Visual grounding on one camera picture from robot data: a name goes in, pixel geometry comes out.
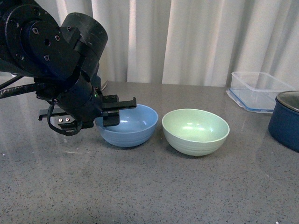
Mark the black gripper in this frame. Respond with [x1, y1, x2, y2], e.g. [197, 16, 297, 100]
[38, 77, 136, 136]

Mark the blue plastic bowl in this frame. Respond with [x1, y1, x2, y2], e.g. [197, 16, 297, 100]
[95, 104, 158, 147]

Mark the green plastic bowl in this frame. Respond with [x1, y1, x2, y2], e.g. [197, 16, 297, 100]
[162, 108, 230, 156]

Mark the white pleated curtain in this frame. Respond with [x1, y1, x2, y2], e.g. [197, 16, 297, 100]
[39, 0, 299, 88]

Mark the clear plastic food container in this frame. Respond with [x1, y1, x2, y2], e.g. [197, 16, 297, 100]
[227, 71, 295, 113]

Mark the dark blue pot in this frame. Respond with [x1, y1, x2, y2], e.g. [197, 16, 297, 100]
[268, 91, 299, 152]

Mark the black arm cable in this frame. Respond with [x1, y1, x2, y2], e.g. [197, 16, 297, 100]
[0, 76, 51, 99]

